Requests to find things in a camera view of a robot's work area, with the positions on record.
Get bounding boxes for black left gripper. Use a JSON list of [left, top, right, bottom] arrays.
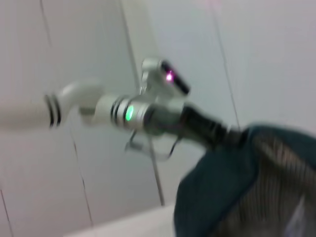
[[147, 103, 247, 150]]

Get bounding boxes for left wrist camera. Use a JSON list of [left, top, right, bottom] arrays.
[[141, 58, 192, 97]]

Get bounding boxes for left arm cable with plug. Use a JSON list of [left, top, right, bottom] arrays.
[[124, 132, 183, 161]]

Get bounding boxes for dark teal insulated lunch bag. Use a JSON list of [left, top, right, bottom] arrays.
[[172, 122, 316, 237]]

